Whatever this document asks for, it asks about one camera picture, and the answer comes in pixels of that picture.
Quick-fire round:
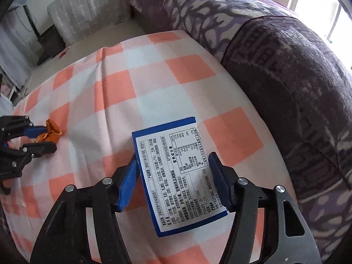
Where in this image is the grey checked cushion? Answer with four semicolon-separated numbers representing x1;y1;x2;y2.
47;0;131;47

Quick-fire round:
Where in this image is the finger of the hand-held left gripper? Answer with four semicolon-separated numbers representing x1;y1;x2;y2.
0;115;48;144
0;141;58;182

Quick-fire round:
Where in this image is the window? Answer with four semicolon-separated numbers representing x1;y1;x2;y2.
287;0;352;69

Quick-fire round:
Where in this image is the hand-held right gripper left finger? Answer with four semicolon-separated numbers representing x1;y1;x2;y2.
30;152;138;264

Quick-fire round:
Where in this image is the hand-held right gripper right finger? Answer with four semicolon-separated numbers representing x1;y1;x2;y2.
207;151;322;264

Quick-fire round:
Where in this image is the orange foil wrapper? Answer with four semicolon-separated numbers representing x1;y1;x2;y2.
36;119;62;143

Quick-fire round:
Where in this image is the orange checked tablecloth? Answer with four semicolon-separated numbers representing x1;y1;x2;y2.
0;30;300;264

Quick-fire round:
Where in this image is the black low cabinet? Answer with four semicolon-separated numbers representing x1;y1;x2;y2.
37;26;66;65

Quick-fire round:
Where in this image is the small blue and white box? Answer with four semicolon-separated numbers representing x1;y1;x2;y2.
132;116;229;237

